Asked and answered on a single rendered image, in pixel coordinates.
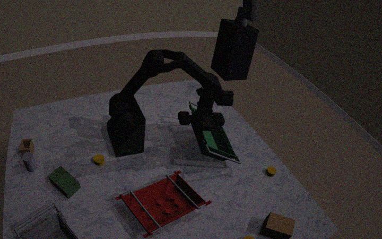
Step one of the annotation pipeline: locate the red plastic tray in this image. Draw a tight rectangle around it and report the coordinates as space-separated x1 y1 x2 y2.
115 170 212 238

